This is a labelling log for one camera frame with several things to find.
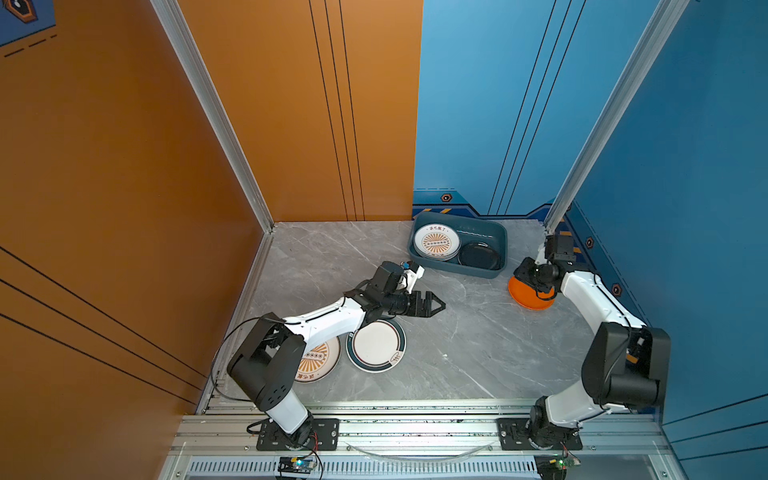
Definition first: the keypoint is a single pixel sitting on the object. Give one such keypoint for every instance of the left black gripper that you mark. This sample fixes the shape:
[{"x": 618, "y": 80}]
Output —
[{"x": 425, "y": 310}]

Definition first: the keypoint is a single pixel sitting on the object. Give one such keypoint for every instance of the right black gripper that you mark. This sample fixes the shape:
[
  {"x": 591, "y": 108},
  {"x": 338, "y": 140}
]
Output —
[{"x": 523, "y": 269}]

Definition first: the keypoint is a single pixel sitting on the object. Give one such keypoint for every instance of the black plate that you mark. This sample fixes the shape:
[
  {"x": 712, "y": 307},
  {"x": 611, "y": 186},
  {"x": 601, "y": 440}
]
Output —
[{"x": 479, "y": 255}]

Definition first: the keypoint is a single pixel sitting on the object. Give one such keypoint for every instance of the white plate dark green rim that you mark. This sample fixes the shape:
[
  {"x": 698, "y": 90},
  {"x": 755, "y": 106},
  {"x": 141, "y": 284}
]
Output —
[{"x": 378, "y": 347}]

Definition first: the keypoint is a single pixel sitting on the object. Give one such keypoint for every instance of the white orange sunburst plate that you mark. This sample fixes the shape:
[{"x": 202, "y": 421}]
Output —
[
  {"x": 437, "y": 241},
  {"x": 319, "y": 362}
]

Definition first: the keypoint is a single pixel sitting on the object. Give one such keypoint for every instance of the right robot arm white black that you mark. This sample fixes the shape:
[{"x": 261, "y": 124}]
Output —
[{"x": 626, "y": 366}]

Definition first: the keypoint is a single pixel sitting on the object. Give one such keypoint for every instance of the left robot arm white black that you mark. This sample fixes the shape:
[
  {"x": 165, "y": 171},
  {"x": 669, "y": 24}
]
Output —
[{"x": 266, "y": 363}]

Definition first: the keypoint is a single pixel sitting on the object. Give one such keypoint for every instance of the teal plastic bin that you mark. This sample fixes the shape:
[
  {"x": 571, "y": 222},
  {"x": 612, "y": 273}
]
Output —
[{"x": 469, "y": 230}]

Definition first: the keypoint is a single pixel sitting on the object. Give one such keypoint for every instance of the right green circuit board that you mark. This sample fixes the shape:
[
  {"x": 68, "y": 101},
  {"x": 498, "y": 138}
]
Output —
[{"x": 555, "y": 467}]

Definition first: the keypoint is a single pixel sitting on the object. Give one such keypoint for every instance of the green circuit board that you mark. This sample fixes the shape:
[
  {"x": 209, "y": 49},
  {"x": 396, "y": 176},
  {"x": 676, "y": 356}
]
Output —
[
  {"x": 555, "y": 467},
  {"x": 297, "y": 468}
]

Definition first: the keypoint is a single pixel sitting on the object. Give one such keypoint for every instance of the left green circuit board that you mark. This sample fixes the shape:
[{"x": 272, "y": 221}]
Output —
[{"x": 297, "y": 468}]

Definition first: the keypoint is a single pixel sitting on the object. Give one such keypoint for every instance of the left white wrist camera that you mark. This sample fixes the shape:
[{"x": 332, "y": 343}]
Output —
[{"x": 412, "y": 272}]

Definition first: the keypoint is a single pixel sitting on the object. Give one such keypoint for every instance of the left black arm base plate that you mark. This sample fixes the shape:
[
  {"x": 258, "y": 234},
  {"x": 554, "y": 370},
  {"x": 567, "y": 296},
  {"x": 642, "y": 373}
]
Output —
[{"x": 319, "y": 434}]

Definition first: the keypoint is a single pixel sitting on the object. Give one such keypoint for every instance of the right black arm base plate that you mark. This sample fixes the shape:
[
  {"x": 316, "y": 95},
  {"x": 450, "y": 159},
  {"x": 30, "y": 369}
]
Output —
[{"x": 519, "y": 434}]

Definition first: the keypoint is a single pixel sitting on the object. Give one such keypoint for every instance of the aluminium frame rail front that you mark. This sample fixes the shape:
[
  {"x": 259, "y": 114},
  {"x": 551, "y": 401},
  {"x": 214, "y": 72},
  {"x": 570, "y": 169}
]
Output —
[{"x": 417, "y": 440}]

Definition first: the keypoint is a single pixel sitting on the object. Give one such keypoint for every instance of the right aluminium corner post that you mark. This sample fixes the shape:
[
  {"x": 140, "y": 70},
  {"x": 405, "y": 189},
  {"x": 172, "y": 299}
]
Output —
[{"x": 652, "y": 40}]

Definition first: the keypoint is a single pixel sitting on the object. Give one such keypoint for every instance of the aluminium corner post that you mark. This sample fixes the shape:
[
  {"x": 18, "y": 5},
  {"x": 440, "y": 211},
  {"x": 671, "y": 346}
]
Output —
[
  {"x": 178, "y": 32},
  {"x": 652, "y": 40}
]

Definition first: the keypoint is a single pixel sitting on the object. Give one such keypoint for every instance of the left aluminium corner post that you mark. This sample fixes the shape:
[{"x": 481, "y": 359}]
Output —
[{"x": 178, "y": 32}]

